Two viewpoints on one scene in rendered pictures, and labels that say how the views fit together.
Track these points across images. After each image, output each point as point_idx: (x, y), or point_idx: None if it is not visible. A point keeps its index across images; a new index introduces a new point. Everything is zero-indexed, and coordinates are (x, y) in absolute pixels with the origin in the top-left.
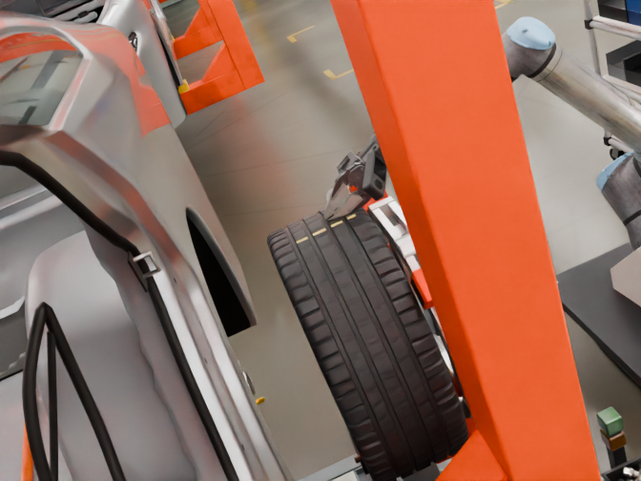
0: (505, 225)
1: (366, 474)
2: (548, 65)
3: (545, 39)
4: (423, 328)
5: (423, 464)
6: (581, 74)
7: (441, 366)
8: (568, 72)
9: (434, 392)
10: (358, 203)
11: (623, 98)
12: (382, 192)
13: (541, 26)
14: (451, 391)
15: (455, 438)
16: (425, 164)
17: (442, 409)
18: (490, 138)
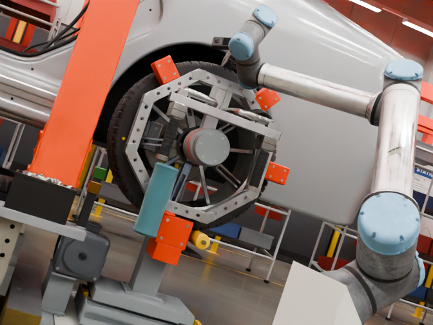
0: None
1: (176, 297)
2: (383, 91)
3: (391, 69)
4: (144, 78)
5: (109, 158)
6: (388, 108)
7: (129, 94)
8: (385, 102)
9: (121, 105)
10: (225, 62)
11: (390, 144)
12: (213, 44)
13: (411, 68)
14: (120, 108)
15: (111, 144)
16: None
17: (116, 115)
18: None
